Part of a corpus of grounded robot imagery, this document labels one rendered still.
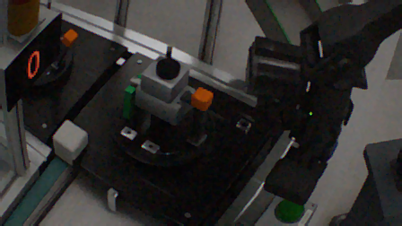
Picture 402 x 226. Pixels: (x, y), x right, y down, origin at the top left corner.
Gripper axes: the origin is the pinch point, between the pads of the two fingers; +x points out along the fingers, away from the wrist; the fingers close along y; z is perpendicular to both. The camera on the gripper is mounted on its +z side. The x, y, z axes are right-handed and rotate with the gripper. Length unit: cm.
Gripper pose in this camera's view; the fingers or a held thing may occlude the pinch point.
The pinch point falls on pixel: (306, 168)
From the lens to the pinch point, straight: 91.0
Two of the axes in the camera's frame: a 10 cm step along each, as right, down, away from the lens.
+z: -8.7, -4.2, 2.5
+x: -1.2, 6.8, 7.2
